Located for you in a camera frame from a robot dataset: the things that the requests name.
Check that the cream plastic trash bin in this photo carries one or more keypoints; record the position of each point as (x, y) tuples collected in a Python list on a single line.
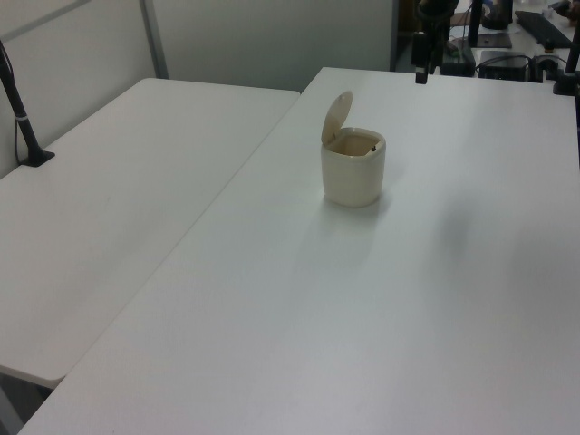
[(353, 176)]

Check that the black electronics box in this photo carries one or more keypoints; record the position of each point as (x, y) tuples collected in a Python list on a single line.
[(500, 63)]

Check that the black computer keyboard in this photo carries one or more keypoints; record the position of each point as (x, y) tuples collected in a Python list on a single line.
[(543, 28)]

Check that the cream round bin lid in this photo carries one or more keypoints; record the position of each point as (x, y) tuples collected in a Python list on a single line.
[(336, 118)]

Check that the black clamp camera stand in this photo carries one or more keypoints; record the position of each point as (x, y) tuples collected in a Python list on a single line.
[(566, 74)]

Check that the black monitor stand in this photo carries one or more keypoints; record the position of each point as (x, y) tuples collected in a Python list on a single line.
[(481, 38)]

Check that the black slanted camera stand pole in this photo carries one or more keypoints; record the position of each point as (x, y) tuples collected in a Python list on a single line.
[(20, 118)]

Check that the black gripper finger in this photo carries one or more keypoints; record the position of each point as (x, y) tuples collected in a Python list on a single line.
[(437, 50), (421, 59)]

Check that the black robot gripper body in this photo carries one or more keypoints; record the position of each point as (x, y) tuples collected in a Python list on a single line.
[(436, 10)]

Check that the small black desk device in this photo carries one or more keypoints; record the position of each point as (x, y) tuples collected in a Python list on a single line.
[(455, 68)]

